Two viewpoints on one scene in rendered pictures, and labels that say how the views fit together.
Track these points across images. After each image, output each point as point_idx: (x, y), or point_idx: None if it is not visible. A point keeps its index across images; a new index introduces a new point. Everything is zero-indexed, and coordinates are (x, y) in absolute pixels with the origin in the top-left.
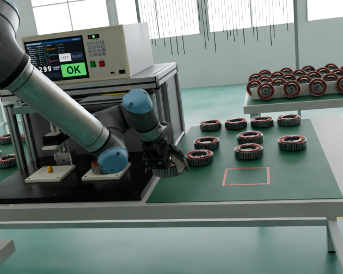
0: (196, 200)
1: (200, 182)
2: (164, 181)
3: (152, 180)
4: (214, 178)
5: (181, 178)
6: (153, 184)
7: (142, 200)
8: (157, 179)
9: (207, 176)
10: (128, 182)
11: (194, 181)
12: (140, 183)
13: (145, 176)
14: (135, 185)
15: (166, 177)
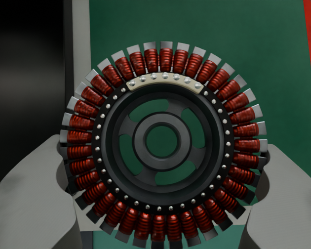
0: (256, 201)
1: (234, 59)
2: (110, 48)
3: (69, 53)
4: (274, 24)
5: (161, 22)
6: (82, 70)
7: (80, 194)
8: (82, 27)
9: (250, 16)
10: None
11: (214, 50)
12: (39, 103)
13: (37, 39)
14: (25, 121)
15: (109, 17)
